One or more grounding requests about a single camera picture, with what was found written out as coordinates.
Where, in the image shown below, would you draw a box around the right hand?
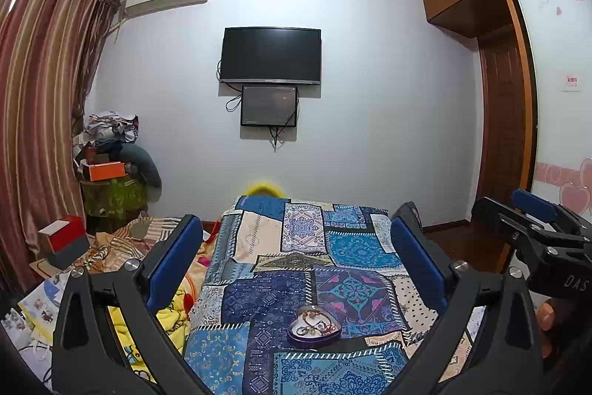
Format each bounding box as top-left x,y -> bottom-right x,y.
536,298 -> 574,359

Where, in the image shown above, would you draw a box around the striped brown quilt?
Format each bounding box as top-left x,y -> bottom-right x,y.
69,215 -> 181,274

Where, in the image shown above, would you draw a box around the yellow cartoon blanket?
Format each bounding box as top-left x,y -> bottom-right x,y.
108,242 -> 214,383

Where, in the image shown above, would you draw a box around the green patterned box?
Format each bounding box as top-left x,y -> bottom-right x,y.
80,177 -> 148,220

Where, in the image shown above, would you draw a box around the brown wooden door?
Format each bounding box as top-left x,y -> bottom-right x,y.
478,28 -> 526,204

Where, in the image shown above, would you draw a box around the orange box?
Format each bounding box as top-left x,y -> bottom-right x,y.
88,161 -> 127,181

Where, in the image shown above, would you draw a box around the red white box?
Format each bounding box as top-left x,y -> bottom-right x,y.
38,214 -> 89,254

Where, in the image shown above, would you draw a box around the dark grey pillow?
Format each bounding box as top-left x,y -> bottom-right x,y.
120,143 -> 162,190

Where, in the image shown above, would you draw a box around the yellow plastic object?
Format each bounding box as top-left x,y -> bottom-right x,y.
243,181 -> 284,198

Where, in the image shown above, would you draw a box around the purple heart-shaped tin box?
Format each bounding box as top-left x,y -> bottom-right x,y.
287,305 -> 342,349

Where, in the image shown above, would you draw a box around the blue patchwork bedspread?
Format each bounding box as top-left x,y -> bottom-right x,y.
181,194 -> 487,395

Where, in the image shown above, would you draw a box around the pile of clothes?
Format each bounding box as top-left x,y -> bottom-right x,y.
72,111 -> 139,165

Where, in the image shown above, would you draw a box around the papers on floor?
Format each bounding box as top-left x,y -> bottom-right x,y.
1,272 -> 69,392

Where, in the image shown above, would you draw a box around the white sliding wardrobe door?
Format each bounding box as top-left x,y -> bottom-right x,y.
517,0 -> 591,220

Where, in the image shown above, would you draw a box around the striped red curtain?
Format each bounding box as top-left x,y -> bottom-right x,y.
1,0 -> 120,292

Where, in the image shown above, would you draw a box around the small black wall monitor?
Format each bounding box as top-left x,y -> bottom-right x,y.
241,84 -> 299,127

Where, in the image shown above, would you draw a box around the black wall television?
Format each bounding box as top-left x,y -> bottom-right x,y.
219,26 -> 322,85

